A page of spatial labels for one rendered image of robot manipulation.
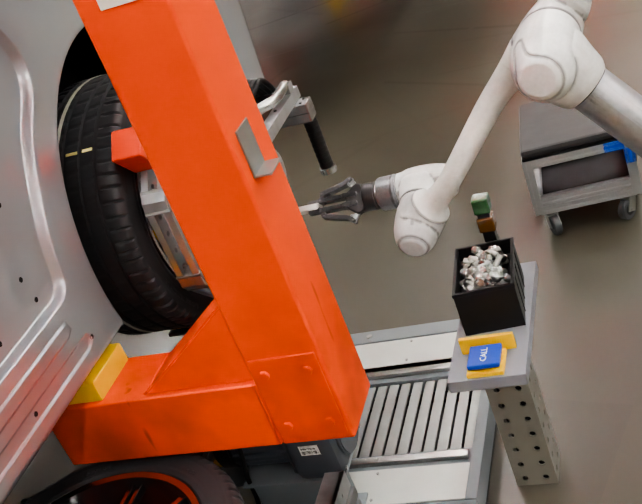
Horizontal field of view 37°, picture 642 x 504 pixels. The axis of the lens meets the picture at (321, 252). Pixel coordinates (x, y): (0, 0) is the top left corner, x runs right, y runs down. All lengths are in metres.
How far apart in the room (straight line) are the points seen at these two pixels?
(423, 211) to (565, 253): 1.04
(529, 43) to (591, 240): 1.40
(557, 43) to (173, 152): 0.80
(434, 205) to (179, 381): 0.75
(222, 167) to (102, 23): 0.30
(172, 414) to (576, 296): 1.46
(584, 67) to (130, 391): 1.14
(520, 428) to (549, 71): 0.85
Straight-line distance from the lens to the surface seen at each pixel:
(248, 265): 1.72
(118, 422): 2.10
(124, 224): 2.13
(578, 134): 3.21
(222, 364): 1.90
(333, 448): 2.24
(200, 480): 2.03
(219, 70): 1.63
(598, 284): 3.06
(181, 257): 2.21
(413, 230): 2.28
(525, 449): 2.38
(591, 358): 2.78
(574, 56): 2.00
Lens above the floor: 1.70
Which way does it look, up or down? 27 degrees down
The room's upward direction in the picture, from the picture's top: 22 degrees counter-clockwise
